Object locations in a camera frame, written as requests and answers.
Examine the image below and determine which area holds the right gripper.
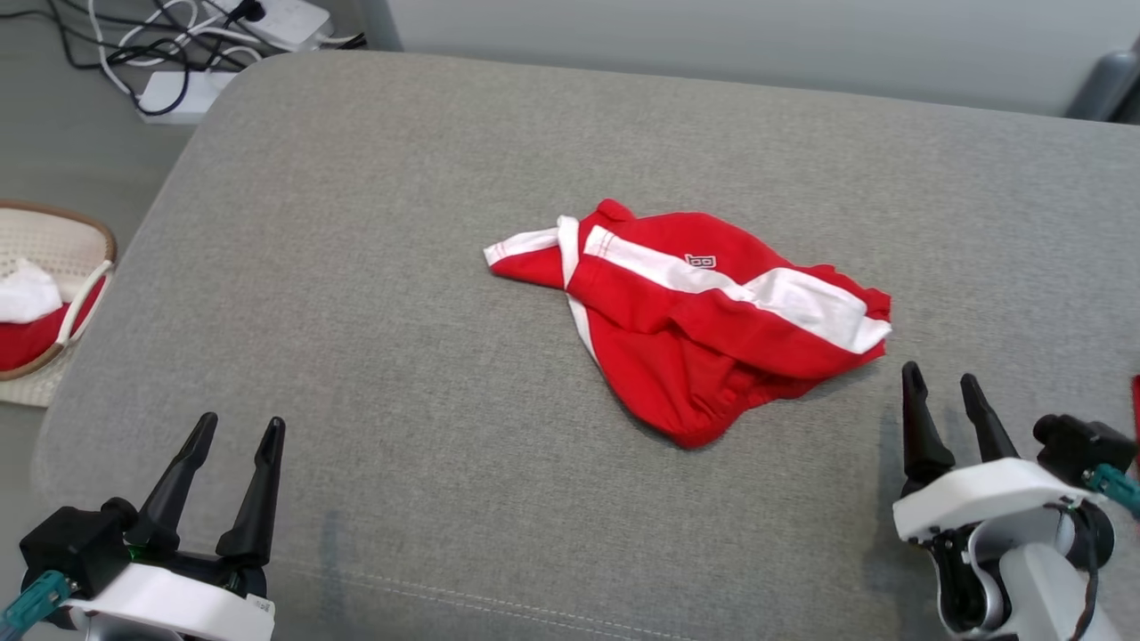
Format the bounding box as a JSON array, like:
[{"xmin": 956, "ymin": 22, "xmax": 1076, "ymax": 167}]
[{"xmin": 892, "ymin": 360, "xmax": 1102, "ymax": 545}]

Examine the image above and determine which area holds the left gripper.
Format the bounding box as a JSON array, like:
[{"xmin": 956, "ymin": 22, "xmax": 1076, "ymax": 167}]
[{"xmin": 66, "ymin": 411, "xmax": 288, "ymax": 641}]

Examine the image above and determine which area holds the red shorts white stripe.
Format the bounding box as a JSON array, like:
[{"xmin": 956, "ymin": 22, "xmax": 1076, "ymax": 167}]
[{"xmin": 483, "ymin": 199, "xmax": 893, "ymax": 450}]

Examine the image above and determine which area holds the red garment in basket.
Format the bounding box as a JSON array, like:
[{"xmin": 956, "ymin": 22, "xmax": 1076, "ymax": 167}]
[{"xmin": 0, "ymin": 276, "xmax": 109, "ymax": 373}]

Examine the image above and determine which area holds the white garment in basket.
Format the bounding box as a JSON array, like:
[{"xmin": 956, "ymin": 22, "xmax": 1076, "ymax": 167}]
[{"xmin": 0, "ymin": 257, "xmax": 64, "ymax": 325}]

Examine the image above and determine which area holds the woven cream laundry basket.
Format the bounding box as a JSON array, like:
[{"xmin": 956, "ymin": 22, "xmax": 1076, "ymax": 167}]
[{"xmin": 0, "ymin": 199, "xmax": 119, "ymax": 409}]

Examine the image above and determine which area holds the grey rounded stand base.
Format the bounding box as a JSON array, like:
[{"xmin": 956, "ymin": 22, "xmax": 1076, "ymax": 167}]
[{"xmin": 1063, "ymin": 36, "xmax": 1140, "ymax": 124}]

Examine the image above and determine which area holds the white power adapter box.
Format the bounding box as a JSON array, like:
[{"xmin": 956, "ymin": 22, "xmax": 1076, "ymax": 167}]
[{"xmin": 137, "ymin": 70, "xmax": 239, "ymax": 125}]

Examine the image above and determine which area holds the white power strip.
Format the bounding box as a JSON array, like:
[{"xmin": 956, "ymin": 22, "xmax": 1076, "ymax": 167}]
[{"xmin": 216, "ymin": 0, "xmax": 332, "ymax": 51}]

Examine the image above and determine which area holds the right camera cable teal plug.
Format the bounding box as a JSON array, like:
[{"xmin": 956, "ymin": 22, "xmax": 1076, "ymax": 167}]
[{"xmin": 1084, "ymin": 462, "xmax": 1140, "ymax": 520}]

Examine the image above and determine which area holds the camera cable teal plug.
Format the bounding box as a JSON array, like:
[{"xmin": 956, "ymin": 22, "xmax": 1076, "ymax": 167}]
[
  {"xmin": 1084, "ymin": 462, "xmax": 1140, "ymax": 520},
  {"xmin": 0, "ymin": 569, "xmax": 73, "ymax": 636}
]

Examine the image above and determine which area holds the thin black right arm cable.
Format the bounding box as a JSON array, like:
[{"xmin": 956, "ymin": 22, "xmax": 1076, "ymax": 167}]
[{"xmin": 1054, "ymin": 501, "xmax": 1103, "ymax": 641}]

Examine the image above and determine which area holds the left camera cable teal plug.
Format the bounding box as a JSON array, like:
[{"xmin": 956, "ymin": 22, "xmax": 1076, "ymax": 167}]
[{"xmin": 0, "ymin": 569, "xmax": 73, "ymax": 636}]

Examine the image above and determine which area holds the white floor cable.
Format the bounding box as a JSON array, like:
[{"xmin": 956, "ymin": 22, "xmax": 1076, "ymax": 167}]
[{"xmin": 88, "ymin": 0, "xmax": 366, "ymax": 96}]

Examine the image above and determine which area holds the black floor cable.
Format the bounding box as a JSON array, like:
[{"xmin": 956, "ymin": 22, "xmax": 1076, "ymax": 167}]
[{"xmin": 0, "ymin": 0, "xmax": 268, "ymax": 118}]

